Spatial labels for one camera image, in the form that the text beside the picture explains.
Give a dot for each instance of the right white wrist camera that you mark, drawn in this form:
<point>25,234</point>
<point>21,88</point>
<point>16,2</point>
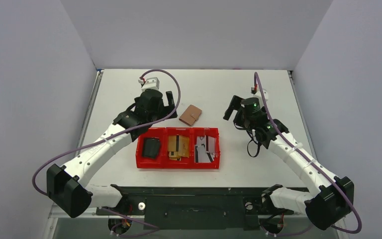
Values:
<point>259,93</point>

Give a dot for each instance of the black cards in bin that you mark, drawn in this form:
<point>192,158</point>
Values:
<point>151,148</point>

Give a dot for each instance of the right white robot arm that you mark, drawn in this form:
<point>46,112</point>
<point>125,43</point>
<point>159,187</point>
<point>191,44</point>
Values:
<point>328,197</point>

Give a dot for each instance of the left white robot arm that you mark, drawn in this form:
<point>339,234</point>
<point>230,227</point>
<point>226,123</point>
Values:
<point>69,186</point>

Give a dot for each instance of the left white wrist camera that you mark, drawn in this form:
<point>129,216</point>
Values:
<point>149,83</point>

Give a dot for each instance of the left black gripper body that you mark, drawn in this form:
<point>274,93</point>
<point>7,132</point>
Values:
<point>166,110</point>

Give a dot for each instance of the gold cards stack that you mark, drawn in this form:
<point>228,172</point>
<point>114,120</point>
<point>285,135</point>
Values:
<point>178,147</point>

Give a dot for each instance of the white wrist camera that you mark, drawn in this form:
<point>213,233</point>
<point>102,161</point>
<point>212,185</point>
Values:
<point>259,93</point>
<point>149,83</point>

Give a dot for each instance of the tan leather card holder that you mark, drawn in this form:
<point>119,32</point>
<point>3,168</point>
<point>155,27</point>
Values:
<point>190,115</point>

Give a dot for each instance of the silver mirrored card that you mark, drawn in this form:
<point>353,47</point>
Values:
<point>204,149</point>

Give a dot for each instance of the red three-compartment bin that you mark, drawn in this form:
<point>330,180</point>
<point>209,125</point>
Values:
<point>163,162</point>

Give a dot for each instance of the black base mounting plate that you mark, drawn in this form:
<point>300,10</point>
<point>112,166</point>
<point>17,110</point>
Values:
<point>197,208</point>

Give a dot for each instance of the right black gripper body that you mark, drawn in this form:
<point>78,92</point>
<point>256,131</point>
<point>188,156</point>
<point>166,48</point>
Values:
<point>234,110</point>

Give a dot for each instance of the aluminium frame rail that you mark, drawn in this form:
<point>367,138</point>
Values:
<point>55,213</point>

